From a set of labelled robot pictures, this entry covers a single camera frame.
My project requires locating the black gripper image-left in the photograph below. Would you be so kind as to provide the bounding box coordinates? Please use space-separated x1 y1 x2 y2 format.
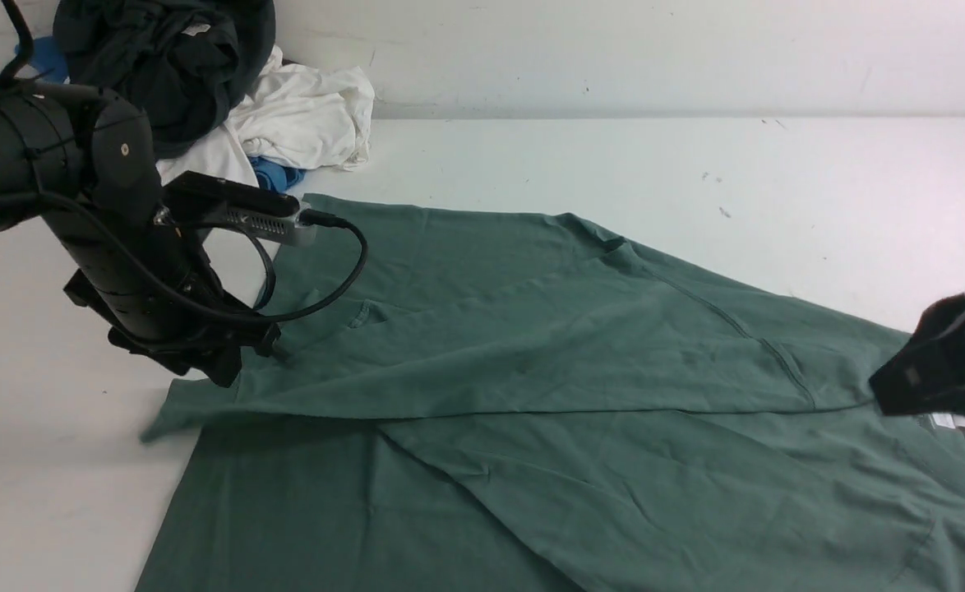
64 214 280 387

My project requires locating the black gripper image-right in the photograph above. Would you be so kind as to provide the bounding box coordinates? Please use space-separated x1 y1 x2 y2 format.
869 294 965 417

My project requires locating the green long-sleeve top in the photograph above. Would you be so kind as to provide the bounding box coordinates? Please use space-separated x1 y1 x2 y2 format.
136 196 965 591

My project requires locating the black robot arm with Piper label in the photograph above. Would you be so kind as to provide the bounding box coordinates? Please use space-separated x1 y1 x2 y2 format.
0 1 965 419

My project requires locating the white crumpled garment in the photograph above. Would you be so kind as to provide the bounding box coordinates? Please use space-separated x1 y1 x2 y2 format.
156 46 375 187

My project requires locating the dark green crumpled garment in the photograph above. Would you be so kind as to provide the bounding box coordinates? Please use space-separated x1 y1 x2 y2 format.
52 1 276 159

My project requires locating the blue crumpled garment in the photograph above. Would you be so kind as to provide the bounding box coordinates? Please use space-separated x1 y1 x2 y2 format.
30 36 307 192

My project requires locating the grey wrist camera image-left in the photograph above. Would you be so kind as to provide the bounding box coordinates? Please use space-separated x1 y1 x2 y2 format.
164 171 317 247

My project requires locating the black camera cable image-left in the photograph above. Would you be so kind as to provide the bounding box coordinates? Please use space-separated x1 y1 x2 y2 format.
42 192 367 325

